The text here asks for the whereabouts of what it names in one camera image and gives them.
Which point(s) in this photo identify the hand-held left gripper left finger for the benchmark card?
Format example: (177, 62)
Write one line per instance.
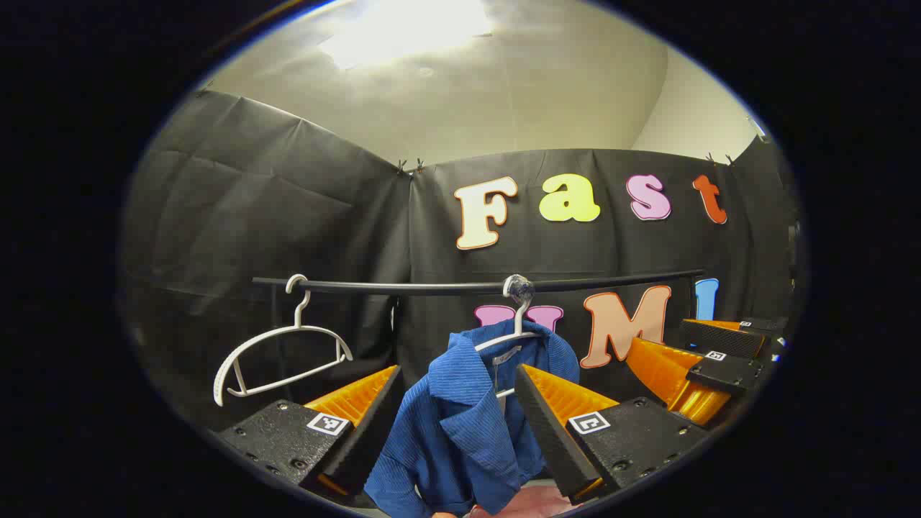
(370, 432)

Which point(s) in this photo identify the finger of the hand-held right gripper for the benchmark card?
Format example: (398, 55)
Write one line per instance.
(719, 338)
(727, 373)

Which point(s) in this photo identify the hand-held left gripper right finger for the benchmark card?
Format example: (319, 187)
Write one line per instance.
(550, 432)

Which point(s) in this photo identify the white plastic hanger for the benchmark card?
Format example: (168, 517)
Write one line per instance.
(504, 341)
(219, 381)

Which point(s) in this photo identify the black clothes rack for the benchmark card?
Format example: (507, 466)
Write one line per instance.
(403, 288)

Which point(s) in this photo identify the black backdrop cloth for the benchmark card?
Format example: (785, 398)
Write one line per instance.
(252, 201)

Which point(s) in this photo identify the ceiling light panel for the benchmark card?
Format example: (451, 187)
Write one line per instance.
(403, 32)

